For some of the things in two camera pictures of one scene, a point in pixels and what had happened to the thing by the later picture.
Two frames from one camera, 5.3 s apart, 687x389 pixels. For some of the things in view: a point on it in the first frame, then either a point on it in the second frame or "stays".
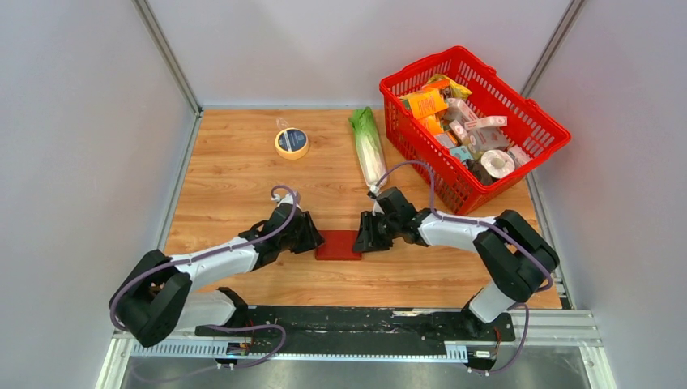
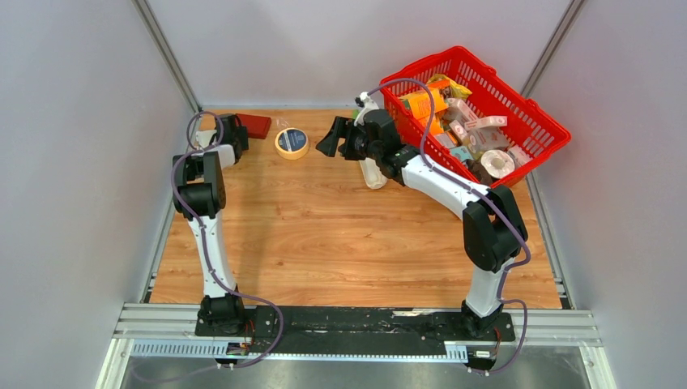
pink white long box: (487, 121) stays
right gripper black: (367, 240) → (343, 127)
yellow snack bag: (457, 91) stays
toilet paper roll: (497, 164) stays
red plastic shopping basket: (473, 128) stays
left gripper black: (310, 230) → (245, 139)
